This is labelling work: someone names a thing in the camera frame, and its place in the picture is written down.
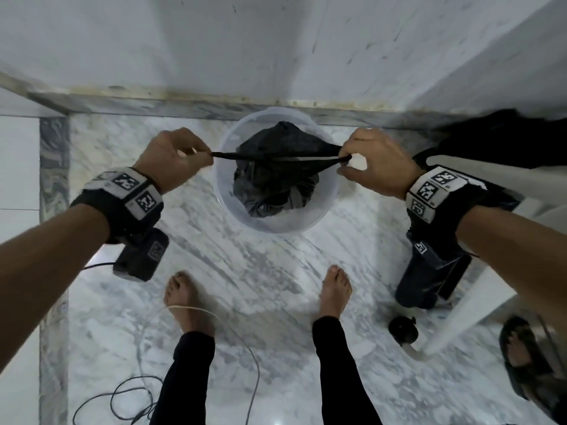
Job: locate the person's right forearm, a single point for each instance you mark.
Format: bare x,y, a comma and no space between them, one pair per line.
518,256

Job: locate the dark sandal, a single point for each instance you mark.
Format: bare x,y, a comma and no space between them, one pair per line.
527,362

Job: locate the black marker wristband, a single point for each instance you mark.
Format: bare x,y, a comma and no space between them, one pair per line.
438,194
117,201

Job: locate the person's right hand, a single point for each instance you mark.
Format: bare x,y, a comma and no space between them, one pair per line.
383,165

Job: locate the person's left thumb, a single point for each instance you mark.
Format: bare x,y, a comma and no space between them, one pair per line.
199,162

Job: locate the person's foot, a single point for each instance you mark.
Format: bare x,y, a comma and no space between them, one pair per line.
186,300
334,292

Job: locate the clear plastic bucket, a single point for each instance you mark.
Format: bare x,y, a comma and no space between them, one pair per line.
283,223

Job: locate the white plastic chair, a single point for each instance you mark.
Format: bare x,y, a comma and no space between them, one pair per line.
474,300

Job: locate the black garbage bag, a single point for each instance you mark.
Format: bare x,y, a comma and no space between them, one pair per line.
277,172

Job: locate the person's left leg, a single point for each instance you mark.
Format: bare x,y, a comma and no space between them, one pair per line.
184,380

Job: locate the person's right thumb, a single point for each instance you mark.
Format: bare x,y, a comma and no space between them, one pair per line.
352,173

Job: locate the small black round cap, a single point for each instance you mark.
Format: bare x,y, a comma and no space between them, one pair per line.
403,330

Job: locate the person's leg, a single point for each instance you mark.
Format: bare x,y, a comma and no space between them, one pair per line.
184,380
341,376

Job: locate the person's left hand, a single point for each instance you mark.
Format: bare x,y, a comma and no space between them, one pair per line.
166,157

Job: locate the person's right foot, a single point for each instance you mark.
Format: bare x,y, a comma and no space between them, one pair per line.
334,292

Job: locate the person's right leg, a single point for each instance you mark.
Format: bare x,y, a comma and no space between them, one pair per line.
341,376

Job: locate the person's left foot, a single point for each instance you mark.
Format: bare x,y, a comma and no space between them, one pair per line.
186,300

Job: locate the person's left forearm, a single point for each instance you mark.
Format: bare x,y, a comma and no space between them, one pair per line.
48,269

